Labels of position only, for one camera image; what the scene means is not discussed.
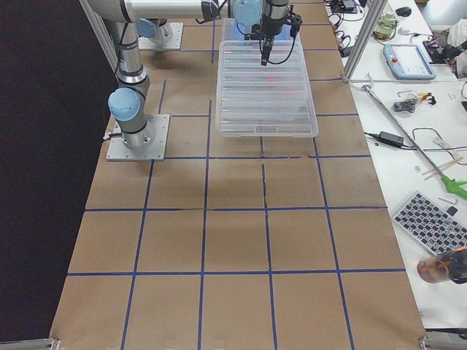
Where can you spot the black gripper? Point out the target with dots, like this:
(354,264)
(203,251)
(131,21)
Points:
(270,25)

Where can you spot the clear plastic box lid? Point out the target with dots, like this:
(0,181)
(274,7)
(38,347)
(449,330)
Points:
(249,105)

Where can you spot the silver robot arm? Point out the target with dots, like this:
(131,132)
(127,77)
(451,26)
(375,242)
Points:
(156,30)
(126,104)

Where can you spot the clear plastic storage box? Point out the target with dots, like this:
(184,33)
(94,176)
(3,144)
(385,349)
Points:
(226,29)

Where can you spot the long metal rod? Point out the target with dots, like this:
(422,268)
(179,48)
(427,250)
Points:
(379,103)

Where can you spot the black computer mouse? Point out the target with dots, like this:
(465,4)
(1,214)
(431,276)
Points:
(403,11)

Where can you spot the blue teach pendant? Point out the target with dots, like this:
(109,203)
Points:
(407,62)

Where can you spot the yellow black tool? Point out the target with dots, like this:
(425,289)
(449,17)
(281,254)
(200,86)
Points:
(425,98)

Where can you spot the black power adapter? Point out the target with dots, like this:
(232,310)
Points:
(391,139)

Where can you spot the checkered calibration board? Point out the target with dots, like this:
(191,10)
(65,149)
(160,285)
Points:
(430,226)

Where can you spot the green plastic clamp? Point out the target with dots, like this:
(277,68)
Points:
(454,187)

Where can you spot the aluminium frame post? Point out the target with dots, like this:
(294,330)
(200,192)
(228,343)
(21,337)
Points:
(369,24)

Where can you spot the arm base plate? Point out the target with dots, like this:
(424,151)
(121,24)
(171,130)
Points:
(174,44)
(148,144)

